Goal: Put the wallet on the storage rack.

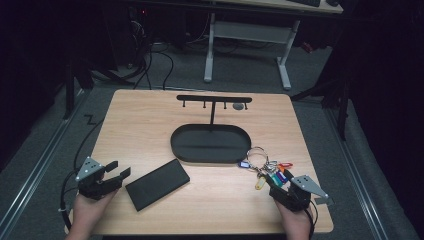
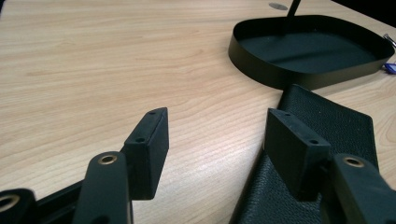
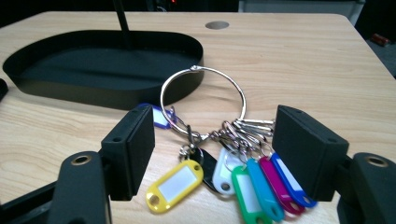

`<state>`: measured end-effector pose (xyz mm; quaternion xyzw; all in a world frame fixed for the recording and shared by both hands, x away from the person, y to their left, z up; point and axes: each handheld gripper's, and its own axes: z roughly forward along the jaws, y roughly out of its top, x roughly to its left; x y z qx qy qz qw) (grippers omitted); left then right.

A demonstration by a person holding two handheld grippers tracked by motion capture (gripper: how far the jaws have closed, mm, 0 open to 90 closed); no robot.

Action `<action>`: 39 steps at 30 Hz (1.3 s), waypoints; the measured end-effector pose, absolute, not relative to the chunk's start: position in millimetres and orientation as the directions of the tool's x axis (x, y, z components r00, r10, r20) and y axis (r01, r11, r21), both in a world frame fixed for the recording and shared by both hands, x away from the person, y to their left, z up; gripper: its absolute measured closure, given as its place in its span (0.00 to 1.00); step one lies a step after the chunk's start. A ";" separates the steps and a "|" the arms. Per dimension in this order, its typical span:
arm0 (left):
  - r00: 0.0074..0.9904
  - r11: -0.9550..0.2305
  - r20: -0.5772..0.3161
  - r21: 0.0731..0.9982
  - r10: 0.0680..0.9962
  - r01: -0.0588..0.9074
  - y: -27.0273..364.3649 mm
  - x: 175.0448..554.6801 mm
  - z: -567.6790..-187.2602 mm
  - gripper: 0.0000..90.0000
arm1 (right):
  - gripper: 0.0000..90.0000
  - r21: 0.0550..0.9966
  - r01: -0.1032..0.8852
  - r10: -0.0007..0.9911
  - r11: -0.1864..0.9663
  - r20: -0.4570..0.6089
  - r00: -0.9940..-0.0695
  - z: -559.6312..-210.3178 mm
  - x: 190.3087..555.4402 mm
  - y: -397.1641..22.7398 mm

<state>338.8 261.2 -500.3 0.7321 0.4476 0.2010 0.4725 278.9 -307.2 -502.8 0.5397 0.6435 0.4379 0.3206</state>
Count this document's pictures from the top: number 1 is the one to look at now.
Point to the grey round table grommet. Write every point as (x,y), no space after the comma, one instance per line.
(238,106)

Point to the black metal stand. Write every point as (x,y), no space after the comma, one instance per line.
(342,113)
(69,90)

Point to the keyring with coloured key tags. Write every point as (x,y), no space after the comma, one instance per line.
(266,166)

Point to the metal floor rail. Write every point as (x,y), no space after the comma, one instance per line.
(356,173)
(40,163)

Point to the dark computer tower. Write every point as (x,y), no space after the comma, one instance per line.
(140,23)

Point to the black rectangular box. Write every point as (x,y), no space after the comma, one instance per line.
(156,185)

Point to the grey tape strip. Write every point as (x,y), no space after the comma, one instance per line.
(324,201)

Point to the black computer mouse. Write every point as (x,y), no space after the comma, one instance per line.
(332,2)

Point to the black keyboard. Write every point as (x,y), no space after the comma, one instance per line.
(305,2)

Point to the person's right hand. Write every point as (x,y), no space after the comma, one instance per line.
(298,225)

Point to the desk with white metal legs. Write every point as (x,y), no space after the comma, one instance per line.
(250,31)

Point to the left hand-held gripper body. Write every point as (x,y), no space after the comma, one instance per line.
(88,170)

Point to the person's left hand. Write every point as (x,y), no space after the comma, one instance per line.
(88,213)

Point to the black key stand with tray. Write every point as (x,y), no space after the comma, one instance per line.
(210,145)

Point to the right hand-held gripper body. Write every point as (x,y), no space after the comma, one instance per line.
(305,186)

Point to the small red object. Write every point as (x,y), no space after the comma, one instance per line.
(307,47)

